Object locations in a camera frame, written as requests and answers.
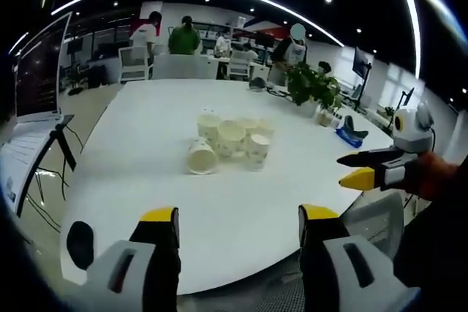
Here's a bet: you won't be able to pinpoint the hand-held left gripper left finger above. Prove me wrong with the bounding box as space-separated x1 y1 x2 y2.
86 206 183 312

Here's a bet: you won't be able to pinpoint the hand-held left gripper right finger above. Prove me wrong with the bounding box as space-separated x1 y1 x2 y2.
298 202 421 312

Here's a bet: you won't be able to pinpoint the cluster of white paper cups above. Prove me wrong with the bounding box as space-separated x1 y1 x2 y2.
187 113 276 176

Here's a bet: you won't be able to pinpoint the person's right hand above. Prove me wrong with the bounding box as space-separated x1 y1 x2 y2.
405 151 462 202

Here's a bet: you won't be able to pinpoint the blue packet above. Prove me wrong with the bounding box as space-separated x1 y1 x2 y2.
334 126 369 149

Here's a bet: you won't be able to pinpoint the black curved object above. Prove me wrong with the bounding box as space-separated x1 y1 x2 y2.
344 115 369 140

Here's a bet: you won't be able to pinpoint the grey mesh office chair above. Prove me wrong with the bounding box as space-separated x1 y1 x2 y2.
342 191 406 260

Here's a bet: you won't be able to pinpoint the small clear jar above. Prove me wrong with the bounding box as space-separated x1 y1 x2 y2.
315 108 333 127

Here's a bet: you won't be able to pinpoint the monitor on black stand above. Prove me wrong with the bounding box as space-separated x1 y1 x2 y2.
351 46 373 109

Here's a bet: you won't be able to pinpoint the person's dark clothing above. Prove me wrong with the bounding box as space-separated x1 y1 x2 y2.
393 194 468 312

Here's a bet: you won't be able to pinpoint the green potted plant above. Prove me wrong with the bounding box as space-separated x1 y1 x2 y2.
284 62 345 118

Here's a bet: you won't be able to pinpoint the white table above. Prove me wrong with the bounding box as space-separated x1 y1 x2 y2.
59 77 399 297

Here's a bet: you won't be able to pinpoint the white office chair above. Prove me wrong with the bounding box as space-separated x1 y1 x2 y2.
227 50 252 81
118 46 154 83

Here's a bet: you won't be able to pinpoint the white desk partition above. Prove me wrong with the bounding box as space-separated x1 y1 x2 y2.
151 53 219 80

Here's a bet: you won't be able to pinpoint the white laptop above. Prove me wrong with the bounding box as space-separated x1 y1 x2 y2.
0 11 73 214

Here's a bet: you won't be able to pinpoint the black cables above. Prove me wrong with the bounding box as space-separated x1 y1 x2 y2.
27 125 85 235

